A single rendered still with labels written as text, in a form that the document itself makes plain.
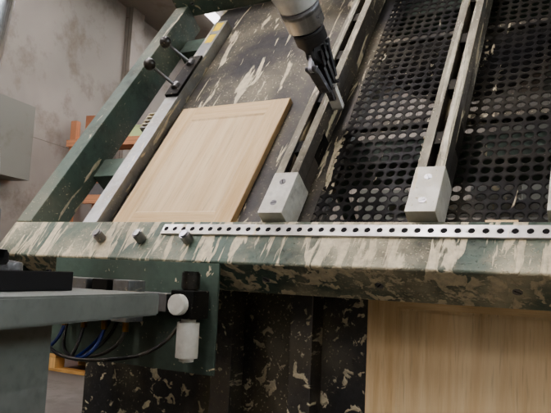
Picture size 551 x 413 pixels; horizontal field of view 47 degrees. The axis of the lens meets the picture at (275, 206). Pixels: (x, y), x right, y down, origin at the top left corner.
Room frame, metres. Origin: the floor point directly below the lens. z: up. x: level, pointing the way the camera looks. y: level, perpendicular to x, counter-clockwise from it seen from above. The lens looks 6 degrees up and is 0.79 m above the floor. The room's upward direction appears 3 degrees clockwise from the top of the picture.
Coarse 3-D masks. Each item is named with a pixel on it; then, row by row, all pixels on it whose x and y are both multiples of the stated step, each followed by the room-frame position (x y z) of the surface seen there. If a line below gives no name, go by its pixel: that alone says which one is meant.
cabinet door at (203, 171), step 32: (192, 128) 1.84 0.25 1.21; (224, 128) 1.77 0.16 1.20; (256, 128) 1.71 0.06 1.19; (160, 160) 1.79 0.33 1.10; (192, 160) 1.73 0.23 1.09; (224, 160) 1.67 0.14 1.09; (256, 160) 1.62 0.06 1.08; (160, 192) 1.69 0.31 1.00; (192, 192) 1.64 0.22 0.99; (224, 192) 1.59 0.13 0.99
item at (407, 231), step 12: (168, 228) 1.52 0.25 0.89; (180, 228) 1.50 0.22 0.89; (192, 228) 1.48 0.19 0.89; (204, 228) 1.46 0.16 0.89; (216, 228) 1.45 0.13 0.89; (228, 228) 1.43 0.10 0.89; (240, 228) 1.42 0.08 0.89; (252, 228) 1.40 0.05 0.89; (264, 228) 1.39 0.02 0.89; (276, 228) 1.37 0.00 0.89; (288, 228) 1.36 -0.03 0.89; (300, 228) 1.34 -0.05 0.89; (312, 228) 1.33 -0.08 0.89; (324, 228) 1.32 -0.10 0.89; (336, 228) 1.30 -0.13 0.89; (348, 228) 1.29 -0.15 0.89; (360, 228) 1.28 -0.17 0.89; (372, 228) 1.27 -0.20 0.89; (384, 228) 1.25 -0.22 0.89; (396, 228) 1.24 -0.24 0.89; (408, 228) 1.23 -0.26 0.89; (420, 228) 1.22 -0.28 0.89; (432, 228) 1.21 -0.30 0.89; (444, 228) 1.20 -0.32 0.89; (456, 228) 1.19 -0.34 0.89; (468, 228) 1.17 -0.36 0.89; (480, 228) 1.16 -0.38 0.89; (492, 228) 1.15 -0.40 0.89; (504, 228) 1.14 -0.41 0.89; (516, 228) 1.13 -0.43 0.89; (528, 228) 1.12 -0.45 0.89; (540, 228) 1.11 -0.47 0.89
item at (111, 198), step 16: (224, 32) 2.14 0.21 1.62; (208, 48) 2.07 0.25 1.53; (208, 64) 2.07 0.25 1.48; (192, 80) 2.00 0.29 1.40; (176, 96) 1.95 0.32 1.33; (160, 112) 1.92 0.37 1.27; (176, 112) 1.94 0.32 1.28; (160, 128) 1.88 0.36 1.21; (144, 144) 1.83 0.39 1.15; (128, 160) 1.81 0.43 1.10; (144, 160) 1.83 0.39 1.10; (128, 176) 1.77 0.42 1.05; (112, 192) 1.74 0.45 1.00; (128, 192) 1.77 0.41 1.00; (96, 208) 1.72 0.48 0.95; (112, 208) 1.73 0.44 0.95
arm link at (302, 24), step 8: (312, 8) 1.34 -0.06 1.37; (320, 8) 1.36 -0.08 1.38; (288, 16) 1.35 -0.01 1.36; (296, 16) 1.34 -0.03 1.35; (304, 16) 1.34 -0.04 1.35; (312, 16) 1.35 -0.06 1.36; (320, 16) 1.37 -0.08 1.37; (288, 24) 1.37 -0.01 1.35; (296, 24) 1.35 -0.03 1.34; (304, 24) 1.35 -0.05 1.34; (312, 24) 1.36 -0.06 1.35; (320, 24) 1.37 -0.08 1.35; (288, 32) 1.40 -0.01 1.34; (296, 32) 1.37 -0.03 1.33; (304, 32) 1.37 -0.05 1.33
